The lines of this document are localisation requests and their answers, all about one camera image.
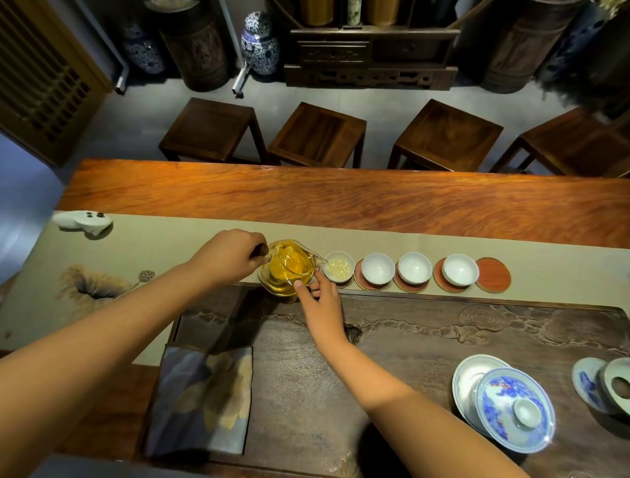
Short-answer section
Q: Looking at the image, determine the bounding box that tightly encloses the person's right hand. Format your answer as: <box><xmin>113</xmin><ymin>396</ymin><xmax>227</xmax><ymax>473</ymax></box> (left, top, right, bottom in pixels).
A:
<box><xmin>294</xmin><ymin>269</ymin><xmax>350</xmax><ymax>353</ymax></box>

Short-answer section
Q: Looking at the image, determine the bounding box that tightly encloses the person's left hand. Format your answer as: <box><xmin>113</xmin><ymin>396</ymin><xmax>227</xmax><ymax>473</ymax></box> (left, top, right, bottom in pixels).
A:
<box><xmin>188</xmin><ymin>229</ymin><xmax>270</xmax><ymax>292</ymax></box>

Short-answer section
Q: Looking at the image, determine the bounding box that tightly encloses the glass pitcher of yellow tea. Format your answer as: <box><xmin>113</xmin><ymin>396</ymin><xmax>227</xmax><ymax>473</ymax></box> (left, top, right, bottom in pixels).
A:
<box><xmin>257</xmin><ymin>239</ymin><xmax>327</xmax><ymax>299</ymax></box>

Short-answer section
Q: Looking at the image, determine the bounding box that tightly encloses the person's left forearm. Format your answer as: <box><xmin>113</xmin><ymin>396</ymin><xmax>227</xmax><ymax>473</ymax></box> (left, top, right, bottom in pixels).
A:
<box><xmin>0</xmin><ymin>258</ymin><xmax>210</xmax><ymax>478</ymax></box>

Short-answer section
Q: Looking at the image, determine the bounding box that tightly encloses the person's right forearm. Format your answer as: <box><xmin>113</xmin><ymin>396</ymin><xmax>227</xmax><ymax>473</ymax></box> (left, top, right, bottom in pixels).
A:
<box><xmin>315</xmin><ymin>337</ymin><xmax>531</xmax><ymax>478</ymax></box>

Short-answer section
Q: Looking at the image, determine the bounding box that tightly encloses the white teacup with tea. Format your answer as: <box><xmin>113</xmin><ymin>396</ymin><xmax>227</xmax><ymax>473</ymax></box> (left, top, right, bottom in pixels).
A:
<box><xmin>322</xmin><ymin>251</ymin><xmax>355</xmax><ymax>285</ymax></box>

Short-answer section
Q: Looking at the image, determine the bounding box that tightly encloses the round red-brown coaster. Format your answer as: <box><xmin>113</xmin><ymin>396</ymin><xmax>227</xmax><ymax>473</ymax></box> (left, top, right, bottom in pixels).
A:
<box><xmin>353</xmin><ymin>258</ymin><xmax>390</xmax><ymax>292</ymax></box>
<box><xmin>474</xmin><ymin>257</ymin><xmax>512</xmax><ymax>294</ymax></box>
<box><xmin>392</xmin><ymin>263</ymin><xmax>430</xmax><ymax>294</ymax></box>
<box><xmin>432</xmin><ymin>257</ymin><xmax>471</xmax><ymax>294</ymax></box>

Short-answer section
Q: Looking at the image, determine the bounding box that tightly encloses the white empty teacup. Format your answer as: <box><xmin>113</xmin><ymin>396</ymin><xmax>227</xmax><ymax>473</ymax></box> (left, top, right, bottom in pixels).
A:
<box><xmin>397</xmin><ymin>251</ymin><xmax>433</xmax><ymax>286</ymax></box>
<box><xmin>361</xmin><ymin>252</ymin><xmax>396</xmax><ymax>287</ymax></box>
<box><xmin>441</xmin><ymin>253</ymin><xmax>480</xmax><ymax>288</ymax></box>

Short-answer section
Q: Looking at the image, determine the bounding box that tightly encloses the beige lotus print table runner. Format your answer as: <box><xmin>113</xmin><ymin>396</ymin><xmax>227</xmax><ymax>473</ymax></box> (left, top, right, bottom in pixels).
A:
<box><xmin>0</xmin><ymin>212</ymin><xmax>630</xmax><ymax>367</ymax></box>

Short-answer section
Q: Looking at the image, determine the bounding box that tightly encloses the dark carved wooden tea tray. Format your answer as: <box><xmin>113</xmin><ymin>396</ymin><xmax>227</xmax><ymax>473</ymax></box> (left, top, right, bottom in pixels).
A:
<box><xmin>137</xmin><ymin>282</ymin><xmax>630</xmax><ymax>478</ymax></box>

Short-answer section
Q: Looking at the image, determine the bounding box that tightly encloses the dark wooden square stool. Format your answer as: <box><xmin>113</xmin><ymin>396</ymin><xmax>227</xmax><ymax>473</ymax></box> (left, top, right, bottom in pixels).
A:
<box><xmin>387</xmin><ymin>98</ymin><xmax>505</xmax><ymax>172</ymax></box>
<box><xmin>158</xmin><ymin>97</ymin><xmax>269</xmax><ymax>164</ymax></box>
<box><xmin>489</xmin><ymin>107</ymin><xmax>630</xmax><ymax>179</ymax></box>
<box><xmin>266</xmin><ymin>101</ymin><xmax>368</xmax><ymax>169</ymax></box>

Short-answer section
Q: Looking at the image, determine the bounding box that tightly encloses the blue-grey folded tea towel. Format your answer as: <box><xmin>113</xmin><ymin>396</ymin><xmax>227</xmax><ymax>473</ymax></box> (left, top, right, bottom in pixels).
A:
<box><xmin>144</xmin><ymin>344</ymin><xmax>254</xmax><ymax>457</ymax></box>

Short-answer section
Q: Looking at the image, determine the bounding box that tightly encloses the grey metal stand leg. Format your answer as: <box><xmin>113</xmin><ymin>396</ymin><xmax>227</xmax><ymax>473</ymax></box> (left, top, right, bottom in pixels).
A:
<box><xmin>218</xmin><ymin>0</ymin><xmax>252</xmax><ymax>98</ymax></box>
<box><xmin>73</xmin><ymin>0</ymin><xmax>131</xmax><ymax>95</ymax></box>

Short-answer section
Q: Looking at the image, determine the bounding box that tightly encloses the white ceramic tea pet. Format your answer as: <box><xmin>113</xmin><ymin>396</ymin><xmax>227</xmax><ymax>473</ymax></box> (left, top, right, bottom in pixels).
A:
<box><xmin>52</xmin><ymin>210</ymin><xmax>113</xmax><ymax>237</ymax></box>

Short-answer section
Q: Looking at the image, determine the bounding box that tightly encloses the white porcelain saucer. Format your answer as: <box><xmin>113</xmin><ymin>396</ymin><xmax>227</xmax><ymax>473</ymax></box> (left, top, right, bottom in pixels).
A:
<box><xmin>451</xmin><ymin>354</ymin><xmax>513</xmax><ymax>437</ymax></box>

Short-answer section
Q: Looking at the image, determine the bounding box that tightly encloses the blue and white porcelain jar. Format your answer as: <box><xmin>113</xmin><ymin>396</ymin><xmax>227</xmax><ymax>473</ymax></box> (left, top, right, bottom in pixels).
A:
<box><xmin>120</xmin><ymin>20</ymin><xmax>166</xmax><ymax>76</ymax></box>
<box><xmin>240</xmin><ymin>10</ymin><xmax>281</xmax><ymax>76</ymax></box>

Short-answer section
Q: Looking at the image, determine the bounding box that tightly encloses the dark wooden barrel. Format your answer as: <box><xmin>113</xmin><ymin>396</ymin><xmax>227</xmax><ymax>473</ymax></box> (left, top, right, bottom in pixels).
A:
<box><xmin>146</xmin><ymin>0</ymin><xmax>230</xmax><ymax>93</ymax></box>
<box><xmin>479</xmin><ymin>0</ymin><xmax>587</xmax><ymax>95</ymax></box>

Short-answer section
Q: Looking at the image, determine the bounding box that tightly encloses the carved dark wooden cabinet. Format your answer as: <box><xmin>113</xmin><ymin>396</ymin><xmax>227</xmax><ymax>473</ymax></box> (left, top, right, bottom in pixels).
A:
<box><xmin>283</xmin><ymin>0</ymin><xmax>462</xmax><ymax>92</ymax></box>

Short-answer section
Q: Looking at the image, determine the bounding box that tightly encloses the blue and white gaiwan lid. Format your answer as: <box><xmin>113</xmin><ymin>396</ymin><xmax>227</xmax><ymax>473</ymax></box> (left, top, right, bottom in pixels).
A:
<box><xmin>475</xmin><ymin>367</ymin><xmax>556</xmax><ymax>455</ymax></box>

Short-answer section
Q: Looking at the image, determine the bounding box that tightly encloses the golden tea canister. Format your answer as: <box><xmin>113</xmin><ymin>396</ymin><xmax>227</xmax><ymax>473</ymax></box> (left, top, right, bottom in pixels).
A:
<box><xmin>300</xmin><ymin>0</ymin><xmax>335</xmax><ymax>27</ymax></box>
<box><xmin>365</xmin><ymin>0</ymin><xmax>401</xmax><ymax>27</ymax></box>

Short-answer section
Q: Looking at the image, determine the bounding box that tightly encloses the wooden lattice screen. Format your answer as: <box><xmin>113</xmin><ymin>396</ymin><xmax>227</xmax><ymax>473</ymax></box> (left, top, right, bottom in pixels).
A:
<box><xmin>0</xmin><ymin>0</ymin><xmax>114</xmax><ymax>166</ymax></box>

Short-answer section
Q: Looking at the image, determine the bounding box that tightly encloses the blue and white small saucer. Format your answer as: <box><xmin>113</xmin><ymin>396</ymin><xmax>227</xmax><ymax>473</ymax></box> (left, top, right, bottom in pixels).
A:
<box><xmin>571</xmin><ymin>357</ymin><xmax>612</xmax><ymax>415</ymax></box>

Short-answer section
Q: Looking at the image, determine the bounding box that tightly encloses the pale green porcelain strainer holder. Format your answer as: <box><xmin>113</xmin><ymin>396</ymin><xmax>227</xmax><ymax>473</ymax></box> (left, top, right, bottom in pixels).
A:
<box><xmin>598</xmin><ymin>357</ymin><xmax>630</xmax><ymax>418</ymax></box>

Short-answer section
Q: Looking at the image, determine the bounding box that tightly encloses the tall blue patterned vase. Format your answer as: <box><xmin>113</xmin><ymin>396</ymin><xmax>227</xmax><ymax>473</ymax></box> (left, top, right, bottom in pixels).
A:
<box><xmin>535</xmin><ymin>0</ymin><xmax>612</xmax><ymax>85</ymax></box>

